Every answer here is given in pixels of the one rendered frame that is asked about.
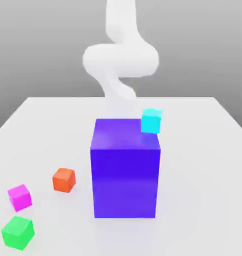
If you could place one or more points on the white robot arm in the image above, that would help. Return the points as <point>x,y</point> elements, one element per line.
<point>121,58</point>

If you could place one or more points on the small cyan cube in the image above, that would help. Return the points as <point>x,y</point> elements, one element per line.
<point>150,122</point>

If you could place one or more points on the small orange cube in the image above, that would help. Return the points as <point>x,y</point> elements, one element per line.
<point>63,181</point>

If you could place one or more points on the small magenta cube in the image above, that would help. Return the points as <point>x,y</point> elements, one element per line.
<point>20,198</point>

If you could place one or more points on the small green cube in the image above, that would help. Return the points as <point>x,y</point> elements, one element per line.
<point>17,233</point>

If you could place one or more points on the large purple box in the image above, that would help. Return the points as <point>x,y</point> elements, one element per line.
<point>125,180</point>

